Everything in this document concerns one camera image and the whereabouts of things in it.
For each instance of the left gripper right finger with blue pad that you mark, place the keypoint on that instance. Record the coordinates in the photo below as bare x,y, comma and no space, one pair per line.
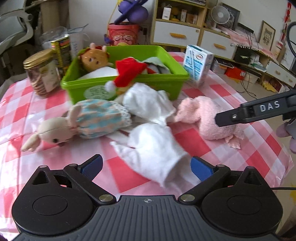
211,177

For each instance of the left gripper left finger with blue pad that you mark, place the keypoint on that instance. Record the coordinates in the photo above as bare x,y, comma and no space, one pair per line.
82,176

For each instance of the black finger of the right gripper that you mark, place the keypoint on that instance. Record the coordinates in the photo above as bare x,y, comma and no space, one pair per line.
281,104

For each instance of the cream bunny doll blue dress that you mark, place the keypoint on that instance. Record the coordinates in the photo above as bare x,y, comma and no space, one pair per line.
91,118

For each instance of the white cloth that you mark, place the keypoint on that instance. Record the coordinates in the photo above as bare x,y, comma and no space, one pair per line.
150,149

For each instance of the pink plush toy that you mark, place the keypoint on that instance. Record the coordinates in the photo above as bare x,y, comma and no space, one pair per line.
202,111

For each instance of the red santa hat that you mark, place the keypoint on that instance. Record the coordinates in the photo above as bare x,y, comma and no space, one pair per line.
128,69

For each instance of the red white checkered tablecloth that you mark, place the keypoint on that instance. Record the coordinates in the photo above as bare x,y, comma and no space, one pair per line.
22,111

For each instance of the framed picture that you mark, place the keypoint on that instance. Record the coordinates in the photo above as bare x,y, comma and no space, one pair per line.
266,35

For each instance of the low white drawer cabinet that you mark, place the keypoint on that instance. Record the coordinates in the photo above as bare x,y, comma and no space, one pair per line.
218,44

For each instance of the green plastic cookie box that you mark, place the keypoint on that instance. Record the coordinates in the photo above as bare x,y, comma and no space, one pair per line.
79,89

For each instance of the blue white milk carton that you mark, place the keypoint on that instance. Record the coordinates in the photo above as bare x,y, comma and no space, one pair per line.
197,62

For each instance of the small white desk fan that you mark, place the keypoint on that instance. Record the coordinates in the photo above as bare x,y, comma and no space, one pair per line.
220,15

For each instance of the glass jar gold lid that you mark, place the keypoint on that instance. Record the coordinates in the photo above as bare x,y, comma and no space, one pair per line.
42,72

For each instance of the orange faced plush doll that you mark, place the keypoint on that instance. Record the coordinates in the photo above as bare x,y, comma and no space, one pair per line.
94,57

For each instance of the black yellow tin can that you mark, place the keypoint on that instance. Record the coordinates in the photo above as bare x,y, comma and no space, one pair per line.
62,53

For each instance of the wooden cabinet white drawers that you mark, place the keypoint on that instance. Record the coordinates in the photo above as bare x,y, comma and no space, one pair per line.
178,23

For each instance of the white plastic shopping bag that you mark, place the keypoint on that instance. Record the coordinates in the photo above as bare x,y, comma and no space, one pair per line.
76,35

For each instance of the red snack bucket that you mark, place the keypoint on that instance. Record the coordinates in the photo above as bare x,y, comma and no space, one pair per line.
123,34

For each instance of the grey white office chair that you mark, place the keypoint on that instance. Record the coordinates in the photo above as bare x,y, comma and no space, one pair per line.
15,25

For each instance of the purple balance ball toy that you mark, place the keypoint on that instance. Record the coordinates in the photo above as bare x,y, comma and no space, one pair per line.
133,11

